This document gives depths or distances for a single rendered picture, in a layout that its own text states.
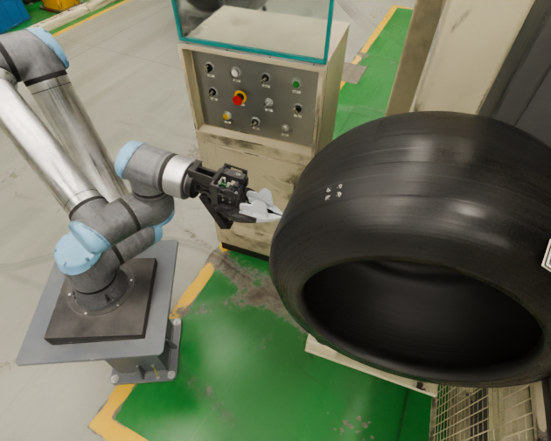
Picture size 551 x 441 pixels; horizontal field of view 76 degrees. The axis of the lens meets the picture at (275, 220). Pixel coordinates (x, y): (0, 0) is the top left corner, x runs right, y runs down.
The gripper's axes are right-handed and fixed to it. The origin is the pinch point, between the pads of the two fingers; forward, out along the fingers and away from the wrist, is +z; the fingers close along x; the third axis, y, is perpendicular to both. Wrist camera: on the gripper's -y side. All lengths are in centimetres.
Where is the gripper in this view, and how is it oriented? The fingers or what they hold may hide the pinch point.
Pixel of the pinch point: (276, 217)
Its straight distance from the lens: 76.0
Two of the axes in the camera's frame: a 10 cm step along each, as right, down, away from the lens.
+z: 9.3, 3.3, -1.4
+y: 1.1, -6.2, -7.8
